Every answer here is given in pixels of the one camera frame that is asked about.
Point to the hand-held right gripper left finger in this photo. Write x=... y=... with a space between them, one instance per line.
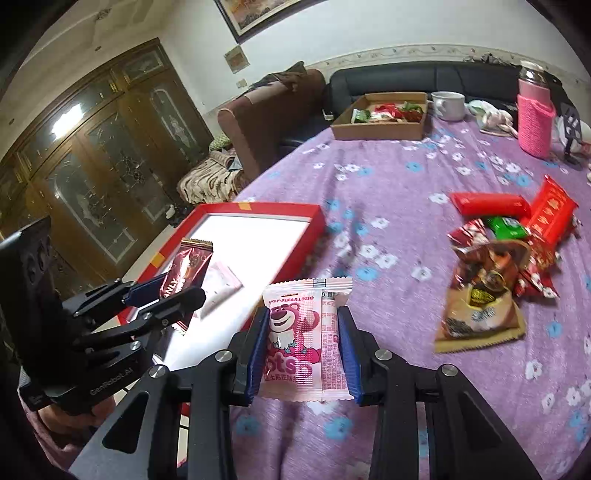
x=254 y=360

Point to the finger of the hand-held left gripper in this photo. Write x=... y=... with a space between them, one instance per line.
x=138 y=291
x=184 y=301

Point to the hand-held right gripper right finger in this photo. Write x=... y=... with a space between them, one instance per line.
x=348 y=355

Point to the dark red snack packet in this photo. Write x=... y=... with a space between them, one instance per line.
x=189 y=267

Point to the pink bear snack packet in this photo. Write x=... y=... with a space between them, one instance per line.
x=300 y=332

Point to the red box with white inside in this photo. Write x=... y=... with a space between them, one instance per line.
x=277 y=210

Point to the red white-patterned snack packet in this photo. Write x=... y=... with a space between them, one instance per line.
x=468 y=235
x=538 y=267

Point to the long plain red snack packet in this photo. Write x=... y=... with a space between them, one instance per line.
x=489 y=203

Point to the pale pink snack packet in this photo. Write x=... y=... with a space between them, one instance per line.
x=221 y=281

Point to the brown patterned blanket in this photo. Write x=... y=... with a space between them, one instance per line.
x=207 y=180

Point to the large brown snack bag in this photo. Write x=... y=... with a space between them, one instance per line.
x=480 y=314

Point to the wooden glass-door cabinet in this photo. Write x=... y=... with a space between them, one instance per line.
x=92 y=161

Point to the purple floral tablecloth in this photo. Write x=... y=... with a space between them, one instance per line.
x=392 y=207

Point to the green pillow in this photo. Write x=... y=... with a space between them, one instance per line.
x=220 y=142

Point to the brown armchair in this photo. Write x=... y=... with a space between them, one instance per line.
x=249 y=129

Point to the brown cardboard box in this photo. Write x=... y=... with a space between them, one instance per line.
x=378 y=131

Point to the small green snack packet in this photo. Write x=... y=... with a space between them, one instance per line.
x=360 y=116

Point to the dark cloth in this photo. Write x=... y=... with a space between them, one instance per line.
x=281 y=78

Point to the small red snack packet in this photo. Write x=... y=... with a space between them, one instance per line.
x=413 y=111
x=387 y=111

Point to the red gold-print snack packet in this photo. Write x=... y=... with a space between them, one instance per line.
x=551 y=212

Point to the white mug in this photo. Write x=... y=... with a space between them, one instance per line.
x=448 y=106

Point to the crumpled white cloth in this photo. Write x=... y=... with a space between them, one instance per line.
x=491 y=117

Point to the black leather sofa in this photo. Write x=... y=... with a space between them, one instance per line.
x=392 y=76

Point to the bottle with pink knitted sleeve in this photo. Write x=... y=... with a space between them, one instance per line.
x=534 y=120

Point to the black phone stand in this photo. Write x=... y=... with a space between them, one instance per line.
x=571 y=124

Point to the small wall picture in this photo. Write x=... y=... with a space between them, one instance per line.
x=236 y=59

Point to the framed wall painting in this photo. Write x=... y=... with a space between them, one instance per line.
x=258 y=14

